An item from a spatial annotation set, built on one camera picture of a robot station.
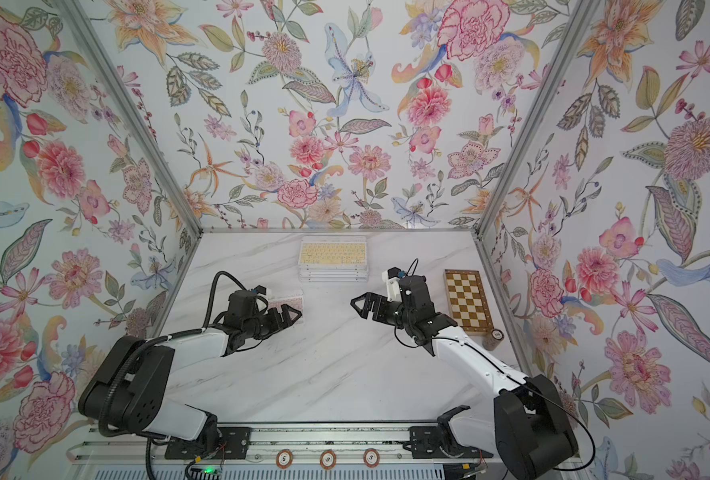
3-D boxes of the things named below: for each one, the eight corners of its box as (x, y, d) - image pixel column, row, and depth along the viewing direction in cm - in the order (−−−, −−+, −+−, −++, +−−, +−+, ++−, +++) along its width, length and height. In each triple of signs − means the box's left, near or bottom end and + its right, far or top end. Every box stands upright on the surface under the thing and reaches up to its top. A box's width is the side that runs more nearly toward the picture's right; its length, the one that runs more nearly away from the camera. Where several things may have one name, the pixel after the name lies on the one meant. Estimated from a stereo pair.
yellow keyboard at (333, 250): (299, 268, 110) (297, 261, 107) (303, 242, 119) (301, 235, 115) (367, 268, 110) (368, 261, 107) (366, 242, 119) (367, 235, 115)
